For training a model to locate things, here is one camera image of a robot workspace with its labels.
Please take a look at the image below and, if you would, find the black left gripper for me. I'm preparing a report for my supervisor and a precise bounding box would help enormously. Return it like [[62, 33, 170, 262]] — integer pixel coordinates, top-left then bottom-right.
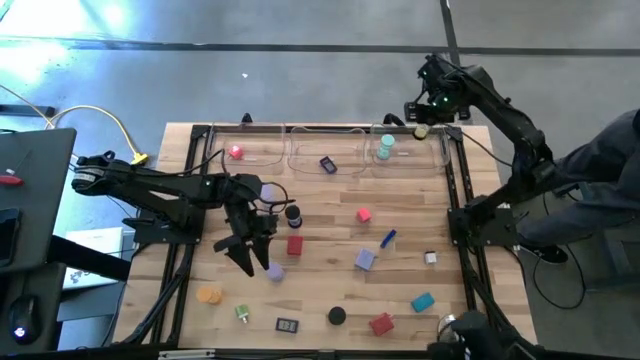
[[213, 197, 279, 278]]

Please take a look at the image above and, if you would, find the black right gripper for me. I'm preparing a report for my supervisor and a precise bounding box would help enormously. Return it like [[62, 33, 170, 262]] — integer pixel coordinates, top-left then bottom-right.
[[404, 54, 474, 126]]

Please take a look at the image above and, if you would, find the large purple hourglass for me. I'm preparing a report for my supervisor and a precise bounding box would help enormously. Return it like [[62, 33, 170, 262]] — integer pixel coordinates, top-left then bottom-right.
[[264, 262, 286, 284]]

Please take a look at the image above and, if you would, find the clear plastic bin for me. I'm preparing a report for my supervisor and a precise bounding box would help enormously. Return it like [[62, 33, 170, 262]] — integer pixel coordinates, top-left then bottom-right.
[[368, 123, 451, 179], [287, 122, 369, 176], [205, 122, 287, 176]]

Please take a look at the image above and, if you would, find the lavender square box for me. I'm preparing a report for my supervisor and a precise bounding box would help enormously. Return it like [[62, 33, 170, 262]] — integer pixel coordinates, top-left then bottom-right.
[[354, 248, 377, 273]]

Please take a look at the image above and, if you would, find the red plug adapter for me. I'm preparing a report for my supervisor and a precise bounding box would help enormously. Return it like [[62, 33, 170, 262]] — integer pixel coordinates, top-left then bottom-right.
[[368, 312, 396, 338]]

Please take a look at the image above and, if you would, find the white printed box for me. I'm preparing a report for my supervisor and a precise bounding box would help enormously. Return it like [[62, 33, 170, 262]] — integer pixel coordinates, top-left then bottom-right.
[[62, 225, 137, 292]]

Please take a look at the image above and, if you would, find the black desk beam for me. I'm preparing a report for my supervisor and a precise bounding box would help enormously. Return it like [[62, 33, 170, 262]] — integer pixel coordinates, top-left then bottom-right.
[[47, 233, 132, 282]]

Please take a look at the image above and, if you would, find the teal box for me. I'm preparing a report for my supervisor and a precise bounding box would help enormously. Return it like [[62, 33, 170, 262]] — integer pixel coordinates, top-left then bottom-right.
[[410, 292, 436, 314]]

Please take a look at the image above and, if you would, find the dark grey desk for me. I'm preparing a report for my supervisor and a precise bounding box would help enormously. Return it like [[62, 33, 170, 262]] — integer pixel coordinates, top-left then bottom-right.
[[0, 127, 77, 354]]

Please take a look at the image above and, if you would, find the black computer mouse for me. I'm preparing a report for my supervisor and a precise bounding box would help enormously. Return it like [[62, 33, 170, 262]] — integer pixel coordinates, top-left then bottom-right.
[[7, 294, 41, 346]]

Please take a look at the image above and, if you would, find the black smartphone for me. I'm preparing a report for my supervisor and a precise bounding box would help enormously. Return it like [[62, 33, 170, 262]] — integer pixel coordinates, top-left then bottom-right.
[[0, 208, 22, 267]]

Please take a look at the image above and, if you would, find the black flat bar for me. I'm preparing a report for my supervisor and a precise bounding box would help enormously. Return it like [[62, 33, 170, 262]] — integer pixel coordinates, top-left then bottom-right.
[[0, 104, 56, 118]]

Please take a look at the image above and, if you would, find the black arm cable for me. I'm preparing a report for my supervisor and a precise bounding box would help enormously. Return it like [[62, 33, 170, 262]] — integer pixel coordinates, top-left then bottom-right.
[[449, 127, 516, 169]]

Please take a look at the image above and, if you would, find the black metal table frame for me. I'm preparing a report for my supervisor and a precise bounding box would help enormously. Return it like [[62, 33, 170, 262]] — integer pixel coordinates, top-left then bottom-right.
[[117, 123, 536, 351]]

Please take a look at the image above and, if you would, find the yellow power cable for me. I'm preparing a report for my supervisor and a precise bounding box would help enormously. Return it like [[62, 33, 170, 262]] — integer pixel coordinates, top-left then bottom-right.
[[0, 83, 81, 161], [47, 103, 150, 169]]

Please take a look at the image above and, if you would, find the black floor cable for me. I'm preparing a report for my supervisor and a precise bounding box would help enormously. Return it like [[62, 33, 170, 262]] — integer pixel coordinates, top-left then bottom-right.
[[530, 238, 587, 309]]

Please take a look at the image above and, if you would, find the red-handled screwdriver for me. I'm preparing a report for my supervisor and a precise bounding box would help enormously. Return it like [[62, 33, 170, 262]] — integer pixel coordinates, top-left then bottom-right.
[[0, 148, 34, 188]]

